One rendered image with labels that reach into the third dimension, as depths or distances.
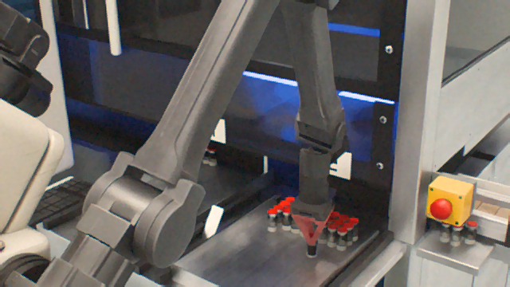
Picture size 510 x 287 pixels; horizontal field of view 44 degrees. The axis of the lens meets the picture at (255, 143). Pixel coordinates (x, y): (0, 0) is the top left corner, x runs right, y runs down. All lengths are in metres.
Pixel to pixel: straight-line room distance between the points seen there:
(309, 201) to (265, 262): 0.16
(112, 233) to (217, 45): 0.24
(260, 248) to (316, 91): 0.42
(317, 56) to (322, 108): 0.13
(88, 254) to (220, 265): 0.62
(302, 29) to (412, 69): 0.36
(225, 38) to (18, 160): 0.26
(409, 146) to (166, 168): 0.67
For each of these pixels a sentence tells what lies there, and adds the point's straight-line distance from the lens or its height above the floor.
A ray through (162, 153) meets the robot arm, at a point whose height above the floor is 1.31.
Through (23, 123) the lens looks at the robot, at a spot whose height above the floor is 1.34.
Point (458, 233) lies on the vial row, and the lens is 1.35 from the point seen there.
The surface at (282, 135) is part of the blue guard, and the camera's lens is 1.40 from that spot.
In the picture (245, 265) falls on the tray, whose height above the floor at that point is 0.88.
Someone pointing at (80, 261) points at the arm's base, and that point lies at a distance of 0.66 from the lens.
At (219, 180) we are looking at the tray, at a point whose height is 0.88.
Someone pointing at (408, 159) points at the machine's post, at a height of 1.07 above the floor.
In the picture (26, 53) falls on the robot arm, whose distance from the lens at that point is 1.05.
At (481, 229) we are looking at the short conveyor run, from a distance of 1.39.
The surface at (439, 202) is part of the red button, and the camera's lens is 1.24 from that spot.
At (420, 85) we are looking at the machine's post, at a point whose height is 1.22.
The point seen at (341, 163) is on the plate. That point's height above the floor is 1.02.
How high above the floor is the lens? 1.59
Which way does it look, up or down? 23 degrees down
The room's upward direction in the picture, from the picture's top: 1 degrees counter-clockwise
